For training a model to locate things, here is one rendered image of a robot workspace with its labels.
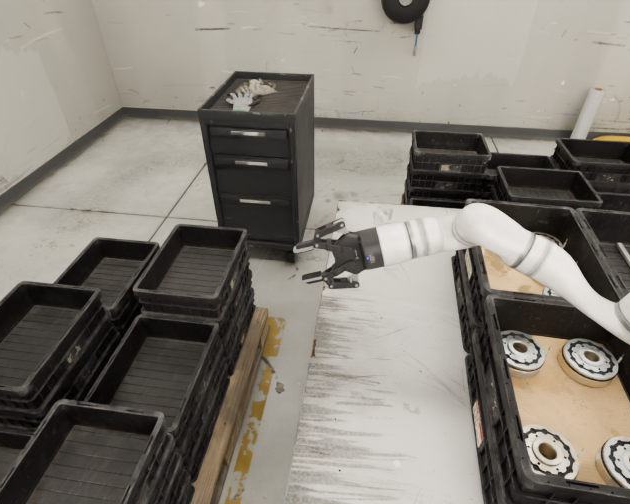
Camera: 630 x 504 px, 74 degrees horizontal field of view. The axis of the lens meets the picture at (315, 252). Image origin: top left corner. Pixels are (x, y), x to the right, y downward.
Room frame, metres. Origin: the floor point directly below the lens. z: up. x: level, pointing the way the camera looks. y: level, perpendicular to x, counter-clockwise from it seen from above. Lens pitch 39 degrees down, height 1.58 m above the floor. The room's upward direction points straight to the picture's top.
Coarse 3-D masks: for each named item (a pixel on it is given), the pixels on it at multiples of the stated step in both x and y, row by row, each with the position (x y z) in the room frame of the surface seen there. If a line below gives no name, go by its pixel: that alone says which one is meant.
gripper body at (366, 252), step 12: (372, 228) 0.61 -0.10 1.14; (348, 240) 0.59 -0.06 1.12; (360, 240) 0.59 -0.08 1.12; (372, 240) 0.58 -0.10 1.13; (336, 252) 0.59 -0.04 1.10; (360, 252) 0.59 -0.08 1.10; (372, 252) 0.57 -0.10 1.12; (336, 264) 0.58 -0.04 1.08; (360, 264) 0.58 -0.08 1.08; (372, 264) 0.56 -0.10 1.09
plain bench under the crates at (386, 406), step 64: (448, 256) 1.06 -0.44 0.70; (320, 320) 0.78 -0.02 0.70; (384, 320) 0.78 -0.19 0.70; (448, 320) 0.78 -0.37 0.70; (320, 384) 0.58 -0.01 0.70; (384, 384) 0.58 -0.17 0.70; (448, 384) 0.58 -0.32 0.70; (320, 448) 0.42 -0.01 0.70; (384, 448) 0.42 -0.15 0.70; (448, 448) 0.42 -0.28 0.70
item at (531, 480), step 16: (544, 304) 0.62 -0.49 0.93; (560, 304) 0.62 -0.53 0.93; (496, 320) 0.58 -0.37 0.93; (496, 336) 0.53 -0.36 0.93; (496, 352) 0.50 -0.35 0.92; (496, 368) 0.48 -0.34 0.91; (512, 384) 0.43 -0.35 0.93; (512, 400) 0.39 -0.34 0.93; (512, 416) 0.37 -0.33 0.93; (512, 432) 0.34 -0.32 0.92; (512, 448) 0.32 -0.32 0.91; (528, 464) 0.29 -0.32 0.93; (528, 480) 0.27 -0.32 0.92; (544, 480) 0.26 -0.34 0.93; (560, 480) 0.26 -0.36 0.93; (576, 480) 0.26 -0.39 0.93; (576, 496) 0.25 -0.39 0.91; (592, 496) 0.25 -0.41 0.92; (608, 496) 0.24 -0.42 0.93; (624, 496) 0.24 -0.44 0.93
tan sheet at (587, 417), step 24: (552, 360) 0.55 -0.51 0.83; (528, 384) 0.49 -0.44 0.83; (552, 384) 0.49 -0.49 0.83; (576, 384) 0.49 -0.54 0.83; (528, 408) 0.44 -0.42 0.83; (552, 408) 0.44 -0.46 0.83; (576, 408) 0.44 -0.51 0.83; (600, 408) 0.44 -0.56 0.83; (624, 408) 0.44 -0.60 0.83; (576, 432) 0.39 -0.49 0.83; (600, 432) 0.39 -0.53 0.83; (624, 432) 0.39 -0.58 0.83; (600, 480) 0.31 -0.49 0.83
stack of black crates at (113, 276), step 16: (96, 240) 1.44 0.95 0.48; (112, 240) 1.43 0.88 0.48; (128, 240) 1.43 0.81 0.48; (80, 256) 1.32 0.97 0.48; (96, 256) 1.40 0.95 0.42; (112, 256) 1.43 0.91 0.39; (128, 256) 1.42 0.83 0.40; (144, 256) 1.41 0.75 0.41; (64, 272) 1.22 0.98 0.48; (80, 272) 1.28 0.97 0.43; (96, 272) 1.34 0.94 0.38; (112, 272) 1.34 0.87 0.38; (128, 272) 1.34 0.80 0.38; (112, 288) 1.24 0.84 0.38; (128, 288) 1.13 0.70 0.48; (112, 304) 1.15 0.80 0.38; (128, 304) 1.11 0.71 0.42; (112, 320) 1.04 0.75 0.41; (128, 320) 1.07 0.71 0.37
